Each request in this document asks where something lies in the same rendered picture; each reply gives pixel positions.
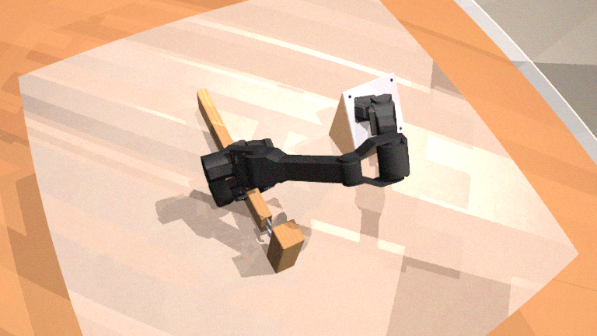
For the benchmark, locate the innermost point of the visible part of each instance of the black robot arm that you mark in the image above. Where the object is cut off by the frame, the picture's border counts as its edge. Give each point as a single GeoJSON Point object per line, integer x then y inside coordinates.
{"type": "Point", "coordinates": [258, 164]}

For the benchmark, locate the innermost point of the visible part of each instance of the wooden post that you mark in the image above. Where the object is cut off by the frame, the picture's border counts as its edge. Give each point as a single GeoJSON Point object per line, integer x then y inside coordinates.
{"type": "Point", "coordinates": [285, 245]}

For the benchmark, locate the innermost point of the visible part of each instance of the wooden side rail with metal hooks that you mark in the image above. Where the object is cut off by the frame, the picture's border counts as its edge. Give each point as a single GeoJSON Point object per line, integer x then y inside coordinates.
{"type": "Point", "coordinates": [255, 202]}

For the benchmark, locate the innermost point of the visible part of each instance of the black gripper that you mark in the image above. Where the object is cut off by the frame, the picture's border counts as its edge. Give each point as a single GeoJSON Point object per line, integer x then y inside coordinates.
{"type": "Point", "coordinates": [224, 192]}

